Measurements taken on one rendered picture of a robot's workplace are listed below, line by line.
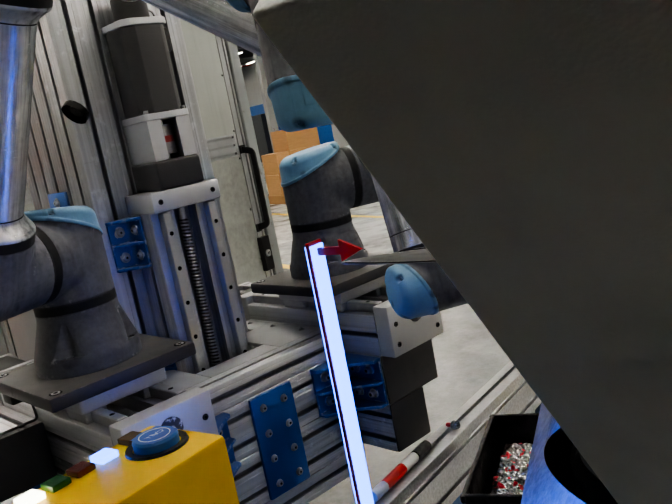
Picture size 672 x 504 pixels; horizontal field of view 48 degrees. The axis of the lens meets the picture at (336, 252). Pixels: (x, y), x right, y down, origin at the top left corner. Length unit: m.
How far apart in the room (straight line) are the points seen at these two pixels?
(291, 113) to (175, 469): 0.32
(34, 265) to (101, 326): 0.14
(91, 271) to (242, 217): 1.76
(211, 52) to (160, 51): 1.53
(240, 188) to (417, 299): 1.92
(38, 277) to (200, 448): 0.45
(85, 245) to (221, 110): 1.77
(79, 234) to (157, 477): 0.54
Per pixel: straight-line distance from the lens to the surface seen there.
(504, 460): 1.04
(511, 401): 1.25
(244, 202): 2.85
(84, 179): 1.33
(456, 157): 0.27
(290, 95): 0.70
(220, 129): 2.81
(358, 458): 0.90
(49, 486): 0.67
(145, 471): 0.65
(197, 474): 0.66
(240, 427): 1.26
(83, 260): 1.10
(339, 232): 1.38
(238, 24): 0.87
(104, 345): 1.11
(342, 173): 1.38
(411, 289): 0.96
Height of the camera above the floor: 1.32
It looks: 10 degrees down
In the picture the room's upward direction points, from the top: 11 degrees counter-clockwise
